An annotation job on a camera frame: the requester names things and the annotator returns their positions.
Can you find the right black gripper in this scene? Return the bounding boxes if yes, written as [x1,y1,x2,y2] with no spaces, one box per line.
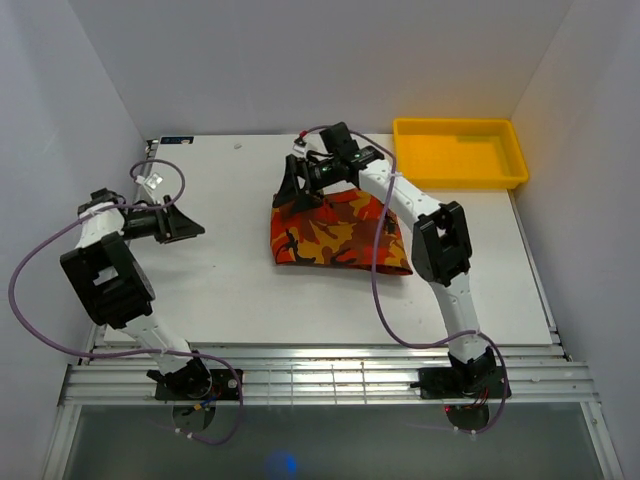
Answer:
[273,154,341,215]

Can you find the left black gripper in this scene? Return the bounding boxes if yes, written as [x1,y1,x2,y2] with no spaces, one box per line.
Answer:
[120,195,205,244]

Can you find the orange camouflage trousers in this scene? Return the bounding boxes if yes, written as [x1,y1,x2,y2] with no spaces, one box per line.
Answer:
[270,188,413,276]

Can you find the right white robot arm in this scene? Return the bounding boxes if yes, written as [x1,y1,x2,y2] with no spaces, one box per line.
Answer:
[271,122,506,399]

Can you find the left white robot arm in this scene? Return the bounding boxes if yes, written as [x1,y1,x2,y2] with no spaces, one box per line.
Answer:
[60,188,212,400]

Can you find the dark label sticker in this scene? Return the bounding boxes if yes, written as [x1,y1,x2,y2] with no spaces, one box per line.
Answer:
[159,136,194,145]

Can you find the yellow plastic tray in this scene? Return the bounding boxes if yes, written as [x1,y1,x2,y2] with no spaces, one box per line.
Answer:
[393,118,529,190]

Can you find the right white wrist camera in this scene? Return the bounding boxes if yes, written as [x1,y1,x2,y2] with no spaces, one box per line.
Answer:
[292,130,320,163]

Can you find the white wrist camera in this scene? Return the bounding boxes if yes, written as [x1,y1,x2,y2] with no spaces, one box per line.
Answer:
[134,172,172,208]
[292,130,320,163]

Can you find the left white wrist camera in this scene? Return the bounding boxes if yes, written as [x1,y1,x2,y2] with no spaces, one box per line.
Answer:
[134,172,172,208]

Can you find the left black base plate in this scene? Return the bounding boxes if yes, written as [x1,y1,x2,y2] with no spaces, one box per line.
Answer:
[152,369,243,402]

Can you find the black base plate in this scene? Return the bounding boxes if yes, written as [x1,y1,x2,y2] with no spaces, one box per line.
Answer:
[410,367,511,399]
[152,369,243,402]

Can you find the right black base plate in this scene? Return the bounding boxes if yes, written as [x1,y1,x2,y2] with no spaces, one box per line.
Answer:
[410,367,511,399]

